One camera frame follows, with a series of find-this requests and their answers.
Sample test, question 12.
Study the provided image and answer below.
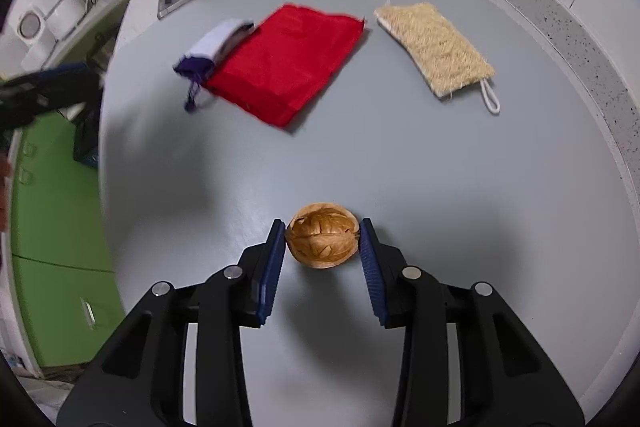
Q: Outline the beige loofah sponge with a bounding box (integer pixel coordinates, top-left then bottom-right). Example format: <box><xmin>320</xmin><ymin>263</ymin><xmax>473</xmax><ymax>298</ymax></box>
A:
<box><xmin>374</xmin><ymin>2</ymin><xmax>501</xmax><ymax>115</ymax></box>

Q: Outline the red cloth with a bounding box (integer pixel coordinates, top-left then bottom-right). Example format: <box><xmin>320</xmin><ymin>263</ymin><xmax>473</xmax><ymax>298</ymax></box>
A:
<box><xmin>204</xmin><ymin>3</ymin><xmax>365</xmax><ymax>128</ymax></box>

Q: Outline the walnut shell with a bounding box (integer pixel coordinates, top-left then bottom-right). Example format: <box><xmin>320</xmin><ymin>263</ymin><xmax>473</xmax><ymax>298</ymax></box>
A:
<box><xmin>285</xmin><ymin>202</ymin><xmax>361</xmax><ymax>269</ymax></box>

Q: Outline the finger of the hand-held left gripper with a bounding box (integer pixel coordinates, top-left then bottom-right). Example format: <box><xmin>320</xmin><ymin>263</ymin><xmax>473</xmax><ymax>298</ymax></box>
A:
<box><xmin>20</xmin><ymin>63</ymin><xmax>103</xmax><ymax>110</ymax></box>

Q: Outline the green cabinet door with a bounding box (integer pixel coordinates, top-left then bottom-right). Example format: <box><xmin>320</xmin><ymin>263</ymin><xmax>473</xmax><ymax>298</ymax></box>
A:
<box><xmin>10</xmin><ymin>107</ymin><xmax>127</xmax><ymax>368</ymax></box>

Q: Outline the white paper roll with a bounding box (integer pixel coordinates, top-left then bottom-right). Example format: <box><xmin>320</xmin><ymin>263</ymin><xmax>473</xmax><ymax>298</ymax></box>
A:
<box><xmin>46</xmin><ymin>0</ymin><xmax>89</xmax><ymax>38</ymax></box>

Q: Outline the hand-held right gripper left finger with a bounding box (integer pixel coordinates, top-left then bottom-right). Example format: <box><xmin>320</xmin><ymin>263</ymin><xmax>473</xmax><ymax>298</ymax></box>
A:
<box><xmin>56</xmin><ymin>218</ymin><xmax>287</xmax><ymax>427</ymax></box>

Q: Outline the purple white drawstring pouch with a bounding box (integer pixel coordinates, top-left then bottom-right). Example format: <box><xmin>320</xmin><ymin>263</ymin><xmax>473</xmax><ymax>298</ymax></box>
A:
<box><xmin>172</xmin><ymin>19</ymin><xmax>256</xmax><ymax>112</ymax></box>

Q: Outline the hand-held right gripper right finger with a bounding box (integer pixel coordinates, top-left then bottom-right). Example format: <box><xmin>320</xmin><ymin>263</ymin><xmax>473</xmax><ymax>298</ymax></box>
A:
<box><xmin>358</xmin><ymin>218</ymin><xmax>586</xmax><ymax>427</ymax></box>

